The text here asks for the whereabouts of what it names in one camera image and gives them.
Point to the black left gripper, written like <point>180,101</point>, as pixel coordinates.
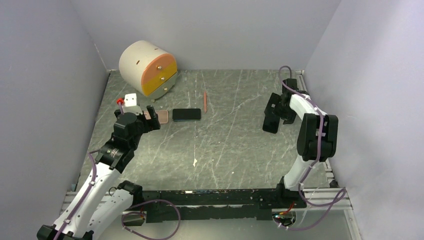
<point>149,124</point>

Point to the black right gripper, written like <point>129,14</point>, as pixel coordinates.
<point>288,117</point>

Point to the pink phone case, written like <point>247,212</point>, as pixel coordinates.
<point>162,115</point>

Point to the black screen white phone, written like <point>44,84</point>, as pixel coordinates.
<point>186,114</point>

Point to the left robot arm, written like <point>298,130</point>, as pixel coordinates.
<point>86,218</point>

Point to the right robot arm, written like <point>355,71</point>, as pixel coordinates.
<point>317,138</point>

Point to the white round drawer cabinet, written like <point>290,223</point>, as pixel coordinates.
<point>149,69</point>

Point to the red-brown pencil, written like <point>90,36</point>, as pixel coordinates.
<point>205,101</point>

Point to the black base crossbar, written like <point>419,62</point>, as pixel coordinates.
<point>219,204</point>

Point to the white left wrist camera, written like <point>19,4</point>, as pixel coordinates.
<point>129,104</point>

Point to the aluminium frame rail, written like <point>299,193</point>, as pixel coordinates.
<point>325,199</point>

